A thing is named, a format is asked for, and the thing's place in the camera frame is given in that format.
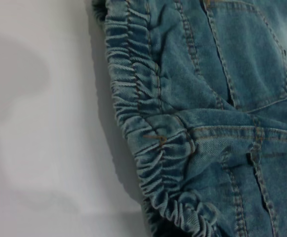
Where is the blue denim shorts basketball print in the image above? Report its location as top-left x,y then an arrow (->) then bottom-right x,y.
90,0 -> 287,237

